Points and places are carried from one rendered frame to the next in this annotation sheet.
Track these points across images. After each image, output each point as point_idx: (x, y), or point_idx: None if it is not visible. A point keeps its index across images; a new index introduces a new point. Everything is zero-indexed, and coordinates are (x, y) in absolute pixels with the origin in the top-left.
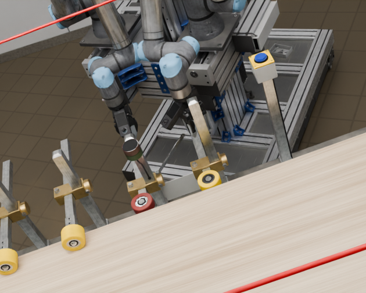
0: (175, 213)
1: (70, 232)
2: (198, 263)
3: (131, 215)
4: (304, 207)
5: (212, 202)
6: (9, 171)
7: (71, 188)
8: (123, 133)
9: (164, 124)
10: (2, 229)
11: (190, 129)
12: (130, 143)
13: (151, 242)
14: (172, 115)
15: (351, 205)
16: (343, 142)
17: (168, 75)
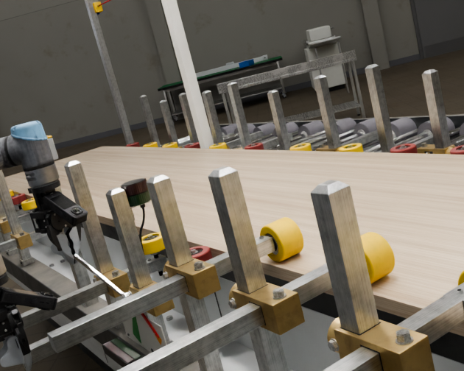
0: (208, 232)
1: (278, 219)
2: (270, 202)
3: (183, 369)
4: (186, 199)
5: (185, 226)
6: (141, 358)
7: (189, 262)
8: (52, 294)
9: (81, 211)
10: (309, 278)
11: (77, 234)
12: (129, 182)
13: (255, 226)
14: (71, 202)
15: (181, 191)
16: (104, 215)
17: (45, 135)
